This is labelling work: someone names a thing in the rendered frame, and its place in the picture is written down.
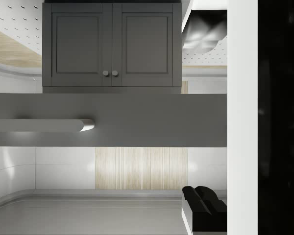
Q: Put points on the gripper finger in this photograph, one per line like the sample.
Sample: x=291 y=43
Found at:
x=205 y=27
x=205 y=210

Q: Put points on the white drawer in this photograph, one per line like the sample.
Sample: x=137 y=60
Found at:
x=142 y=117

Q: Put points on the white cabinet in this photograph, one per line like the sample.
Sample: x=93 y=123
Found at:
x=78 y=49

